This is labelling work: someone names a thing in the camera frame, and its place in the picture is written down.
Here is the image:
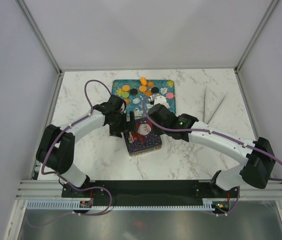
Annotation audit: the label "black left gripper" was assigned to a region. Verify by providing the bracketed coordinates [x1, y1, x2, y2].
[108, 111, 137, 139]

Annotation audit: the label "gold tin lid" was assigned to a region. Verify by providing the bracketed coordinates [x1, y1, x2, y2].
[123, 117, 162, 144]

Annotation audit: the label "square cookie tin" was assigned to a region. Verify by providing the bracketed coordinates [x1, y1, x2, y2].
[126, 139, 162, 157]

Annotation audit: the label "metal tongs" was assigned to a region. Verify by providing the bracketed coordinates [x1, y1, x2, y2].
[202, 86, 228, 124]

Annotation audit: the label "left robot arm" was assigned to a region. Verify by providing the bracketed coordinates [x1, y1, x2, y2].
[35, 94, 137, 197]

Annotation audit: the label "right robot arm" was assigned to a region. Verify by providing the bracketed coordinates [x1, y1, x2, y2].
[147, 103, 275, 198]

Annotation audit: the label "pink cookie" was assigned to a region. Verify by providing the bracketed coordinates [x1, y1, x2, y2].
[166, 92, 175, 99]

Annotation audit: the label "green cookie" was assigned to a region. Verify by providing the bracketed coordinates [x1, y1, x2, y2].
[121, 91, 129, 99]

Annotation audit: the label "teal floral tray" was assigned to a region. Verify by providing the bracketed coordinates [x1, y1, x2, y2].
[111, 79, 177, 118]

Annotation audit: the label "black sandwich cookie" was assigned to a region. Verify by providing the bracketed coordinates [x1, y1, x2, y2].
[151, 87, 159, 94]
[129, 88, 138, 96]

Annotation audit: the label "orange round cookie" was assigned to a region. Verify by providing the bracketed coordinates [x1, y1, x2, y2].
[121, 85, 130, 92]
[139, 85, 147, 93]

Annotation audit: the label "orange fish cookie on tray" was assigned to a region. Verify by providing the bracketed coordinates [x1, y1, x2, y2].
[140, 77, 147, 86]

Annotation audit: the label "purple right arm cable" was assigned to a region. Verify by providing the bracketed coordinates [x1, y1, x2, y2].
[142, 96, 282, 217]

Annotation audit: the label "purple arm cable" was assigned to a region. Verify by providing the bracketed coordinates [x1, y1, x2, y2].
[40, 79, 113, 176]
[142, 96, 282, 217]

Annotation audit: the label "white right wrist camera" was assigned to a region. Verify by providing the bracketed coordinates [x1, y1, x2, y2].
[149, 95, 170, 109]

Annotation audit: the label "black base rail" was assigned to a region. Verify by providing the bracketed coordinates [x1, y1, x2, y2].
[61, 180, 239, 207]

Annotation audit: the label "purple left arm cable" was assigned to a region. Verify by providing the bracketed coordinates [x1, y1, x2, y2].
[40, 79, 113, 176]

